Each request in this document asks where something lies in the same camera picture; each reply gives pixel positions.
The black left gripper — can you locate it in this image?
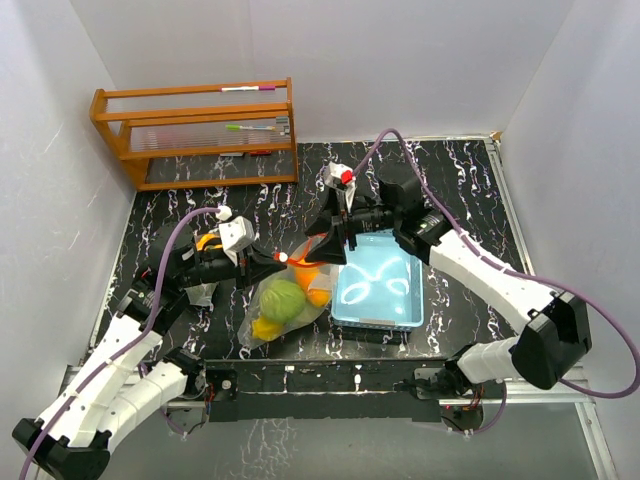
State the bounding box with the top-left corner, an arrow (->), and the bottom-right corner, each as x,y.
178,242 -> 288,293

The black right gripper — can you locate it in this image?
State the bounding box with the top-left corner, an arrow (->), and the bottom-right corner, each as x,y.
303,188 -> 400,265

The green cabbage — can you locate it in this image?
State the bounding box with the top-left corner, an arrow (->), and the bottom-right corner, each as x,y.
259,278 -> 306,325

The orange yellow mango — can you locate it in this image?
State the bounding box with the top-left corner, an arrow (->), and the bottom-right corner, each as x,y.
294,268 -> 332,308

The clear orange-zip bag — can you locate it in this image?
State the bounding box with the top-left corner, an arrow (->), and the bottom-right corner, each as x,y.
237,234 -> 339,350
186,230 -> 222,308

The yellow starfruit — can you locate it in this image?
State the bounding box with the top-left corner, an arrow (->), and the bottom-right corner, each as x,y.
251,317 -> 284,342

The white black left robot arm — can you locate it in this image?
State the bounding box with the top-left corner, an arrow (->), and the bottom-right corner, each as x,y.
12,219 -> 286,479

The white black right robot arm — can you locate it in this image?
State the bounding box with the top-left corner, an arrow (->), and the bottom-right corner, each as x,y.
305,163 -> 592,397

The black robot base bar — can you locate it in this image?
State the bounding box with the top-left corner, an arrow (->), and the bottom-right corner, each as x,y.
149,357 -> 506,424

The light blue plastic basket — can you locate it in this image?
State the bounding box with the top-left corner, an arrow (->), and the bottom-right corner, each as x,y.
331,230 -> 424,332

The wooden shelf rack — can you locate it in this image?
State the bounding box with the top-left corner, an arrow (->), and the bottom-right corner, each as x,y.
89,78 -> 299,192

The green capped marker pen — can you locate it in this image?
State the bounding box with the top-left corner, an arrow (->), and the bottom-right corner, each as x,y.
225,124 -> 277,132

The pink white marker pen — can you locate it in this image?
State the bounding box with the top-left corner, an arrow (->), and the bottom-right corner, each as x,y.
220,85 -> 277,93

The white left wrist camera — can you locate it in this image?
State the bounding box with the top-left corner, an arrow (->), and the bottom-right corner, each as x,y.
215,206 -> 256,266

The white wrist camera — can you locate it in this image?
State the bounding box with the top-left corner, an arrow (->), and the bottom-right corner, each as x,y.
323,162 -> 356,212
215,206 -> 256,266

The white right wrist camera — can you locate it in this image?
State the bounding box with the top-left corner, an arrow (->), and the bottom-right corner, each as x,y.
323,162 -> 356,212

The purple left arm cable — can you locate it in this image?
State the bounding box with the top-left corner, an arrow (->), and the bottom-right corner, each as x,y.
18,207 -> 224,480

